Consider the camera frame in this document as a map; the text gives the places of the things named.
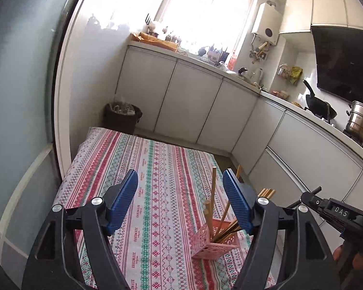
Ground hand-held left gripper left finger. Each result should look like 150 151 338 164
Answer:
22 169 139 290

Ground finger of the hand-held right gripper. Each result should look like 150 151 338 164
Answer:
286 188 321 210

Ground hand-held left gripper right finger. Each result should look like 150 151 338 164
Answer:
222 168 341 290

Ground bundle of wooden chopsticks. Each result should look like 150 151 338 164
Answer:
203 165 276 245

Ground pink perforated utensil holder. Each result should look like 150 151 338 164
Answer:
190 222 240 260

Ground person's right hand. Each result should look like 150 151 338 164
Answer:
333 243 363 271

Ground patterned woven tablecloth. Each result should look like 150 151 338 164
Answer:
53 126 276 290

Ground dark brown trash bin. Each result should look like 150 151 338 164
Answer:
104 98 143 135

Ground black wok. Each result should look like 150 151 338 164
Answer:
302 79 338 121

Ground stainless steel stock pot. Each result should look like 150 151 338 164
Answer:
343 101 363 148

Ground white kitchen base cabinets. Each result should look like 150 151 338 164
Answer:
115 44 363 248

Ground yellow green hanging bag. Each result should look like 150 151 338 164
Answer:
289 66 303 86

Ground dark knife block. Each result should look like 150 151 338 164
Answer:
210 47 229 63

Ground white framed glass door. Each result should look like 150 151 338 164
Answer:
0 0 90 290

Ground black range hood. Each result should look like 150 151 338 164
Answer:
310 26 363 106

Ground bright kitchen window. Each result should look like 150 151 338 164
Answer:
156 0 261 56

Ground white upper kitchen cabinets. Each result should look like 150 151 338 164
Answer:
278 0 363 35

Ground white wall water heater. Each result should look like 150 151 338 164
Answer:
251 2 282 44

